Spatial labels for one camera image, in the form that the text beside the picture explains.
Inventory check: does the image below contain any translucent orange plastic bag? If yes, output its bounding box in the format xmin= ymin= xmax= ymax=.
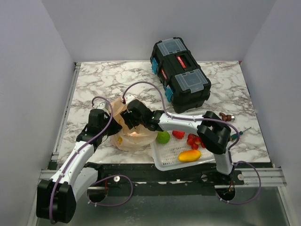
xmin=111 ymin=97 xmax=157 ymax=151

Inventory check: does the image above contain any red fake apple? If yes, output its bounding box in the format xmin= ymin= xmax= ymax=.
xmin=172 ymin=130 xmax=185 ymax=139

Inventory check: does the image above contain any red fake lychee bunch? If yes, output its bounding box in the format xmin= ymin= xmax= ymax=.
xmin=186 ymin=134 xmax=205 ymax=150

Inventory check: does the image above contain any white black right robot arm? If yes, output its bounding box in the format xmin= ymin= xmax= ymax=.
xmin=120 ymin=99 xmax=234 ymax=185

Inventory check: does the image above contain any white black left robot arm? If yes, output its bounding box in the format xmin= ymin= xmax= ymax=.
xmin=36 ymin=109 xmax=122 ymax=223

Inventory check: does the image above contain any green fake lime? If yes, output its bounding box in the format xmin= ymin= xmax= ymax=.
xmin=156 ymin=131 xmax=170 ymax=144

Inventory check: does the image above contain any orange yellow fake mango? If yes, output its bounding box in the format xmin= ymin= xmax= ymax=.
xmin=178 ymin=149 xmax=202 ymax=162

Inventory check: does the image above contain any white plastic basket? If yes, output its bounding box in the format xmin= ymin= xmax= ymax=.
xmin=150 ymin=130 xmax=215 ymax=171

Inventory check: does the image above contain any black plastic toolbox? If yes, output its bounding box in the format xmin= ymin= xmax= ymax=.
xmin=150 ymin=37 xmax=211 ymax=113

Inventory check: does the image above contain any brown metal fitting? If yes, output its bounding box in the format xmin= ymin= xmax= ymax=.
xmin=219 ymin=112 xmax=235 ymax=121

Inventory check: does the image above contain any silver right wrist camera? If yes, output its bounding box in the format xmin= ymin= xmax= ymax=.
xmin=122 ymin=94 xmax=135 ymax=105

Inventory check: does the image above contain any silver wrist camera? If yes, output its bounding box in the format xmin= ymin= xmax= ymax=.
xmin=122 ymin=94 xmax=135 ymax=105
xmin=93 ymin=102 xmax=111 ymax=112

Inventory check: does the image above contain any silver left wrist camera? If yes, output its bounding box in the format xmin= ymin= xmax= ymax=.
xmin=93 ymin=102 xmax=111 ymax=112

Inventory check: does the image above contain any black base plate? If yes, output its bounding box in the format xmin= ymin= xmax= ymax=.
xmin=48 ymin=162 xmax=276 ymax=197

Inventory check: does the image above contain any green handled screwdriver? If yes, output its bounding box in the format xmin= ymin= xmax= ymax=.
xmin=230 ymin=127 xmax=252 ymax=141

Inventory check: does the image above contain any aluminium frame rail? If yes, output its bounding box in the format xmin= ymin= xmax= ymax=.
xmin=28 ymin=62 xmax=290 ymax=226

